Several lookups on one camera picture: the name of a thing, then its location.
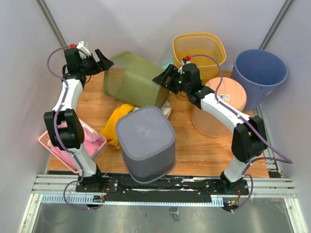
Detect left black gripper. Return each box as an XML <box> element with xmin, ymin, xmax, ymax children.
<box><xmin>80</xmin><ymin>49</ymin><xmax>113</xmax><ymax>76</ymax></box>

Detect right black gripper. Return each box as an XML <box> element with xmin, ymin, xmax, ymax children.
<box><xmin>152</xmin><ymin>64</ymin><xmax>190</xmax><ymax>94</ymax></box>

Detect green mesh basket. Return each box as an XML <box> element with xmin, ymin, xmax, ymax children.
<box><xmin>104</xmin><ymin>51</ymin><xmax>169</xmax><ymax>108</ymax></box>

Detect peach plastic bucket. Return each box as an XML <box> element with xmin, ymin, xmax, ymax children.
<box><xmin>191</xmin><ymin>77</ymin><xmax>247</xmax><ymax>137</ymax></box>

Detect grey plastic basket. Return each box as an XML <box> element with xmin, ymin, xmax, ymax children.
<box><xmin>115</xmin><ymin>106</ymin><xmax>176</xmax><ymax>184</ymax></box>

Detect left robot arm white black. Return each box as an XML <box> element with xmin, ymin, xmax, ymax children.
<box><xmin>43</xmin><ymin>44</ymin><xmax>114</xmax><ymax>192</ymax></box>

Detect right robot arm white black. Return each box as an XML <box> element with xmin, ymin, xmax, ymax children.
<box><xmin>153</xmin><ymin>63</ymin><xmax>267</xmax><ymax>194</ymax></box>

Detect teal white sock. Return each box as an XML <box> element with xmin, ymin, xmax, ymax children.
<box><xmin>162</xmin><ymin>63</ymin><xmax>173</xmax><ymax>70</ymax></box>

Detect white dinosaur print cloth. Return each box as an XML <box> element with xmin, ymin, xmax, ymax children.
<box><xmin>160</xmin><ymin>101</ymin><xmax>172</xmax><ymax>118</ymax></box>

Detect yellow mesh basket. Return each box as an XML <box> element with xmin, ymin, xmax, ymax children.
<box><xmin>173</xmin><ymin>33</ymin><xmax>226</xmax><ymax>83</ymax></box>

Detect yellow garment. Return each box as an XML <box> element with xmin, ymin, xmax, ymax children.
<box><xmin>100</xmin><ymin>104</ymin><xmax>134</xmax><ymax>150</ymax></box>

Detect pink cloth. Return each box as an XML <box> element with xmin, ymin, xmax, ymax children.
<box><xmin>47</xmin><ymin>121</ymin><xmax>104</xmax><ymax>170</ymax></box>

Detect pink plastic crate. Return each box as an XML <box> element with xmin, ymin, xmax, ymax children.
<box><xmin>38</xmin><ymin>121</ymin><xmax>108</xmax><ymax>174</ymax></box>

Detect blue plastic bucket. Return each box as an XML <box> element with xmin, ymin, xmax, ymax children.
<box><xmin>230</xmin><ymin>50</ymin><xmax>288</xmax><ymax>111</ymax></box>

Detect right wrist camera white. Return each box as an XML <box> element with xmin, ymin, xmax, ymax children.
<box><xmin>178</xmin><ymin>55</ymin><xmax>191</xmax><ymax>74</ymax></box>

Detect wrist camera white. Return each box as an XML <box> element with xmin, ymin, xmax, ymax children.
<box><xmin>76</xmin><ymin>40</ymin><xmax>91</xmax><ymax>59</ymax></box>
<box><xmin>178</xmin><ymin>55</ymin><xmax>191</xmax><ymax>74</ymax></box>

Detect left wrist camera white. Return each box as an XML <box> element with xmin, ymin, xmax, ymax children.
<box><xmin>76</xmin><ymin>40</ymin><xmax>91</xmax><ymax>59</ymax></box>

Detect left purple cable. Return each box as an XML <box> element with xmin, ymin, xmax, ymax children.
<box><xmin>47</xmin><ymin>43</ymin><xmax>105</xmax><ymax>210</ymax></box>

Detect purple cable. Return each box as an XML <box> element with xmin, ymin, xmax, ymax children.
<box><xmin>182</xmin><ymin>54</ymin><xmax>294</xmax><ymax>214</ymax></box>
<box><xmin>47</xmin><ymin>43</ymin><xmax>105</xmax><ymax>210</ymax></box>

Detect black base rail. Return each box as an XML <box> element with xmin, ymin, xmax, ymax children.
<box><xmin>75</xmin><ymin>173</ymin><xmax>249</xmax><ymax>204</ymax></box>

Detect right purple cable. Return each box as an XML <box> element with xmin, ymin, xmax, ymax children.
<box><xmin>182</xmin><ymin>54</ymin><xmax>294</xmax><ymax>214</ymax></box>

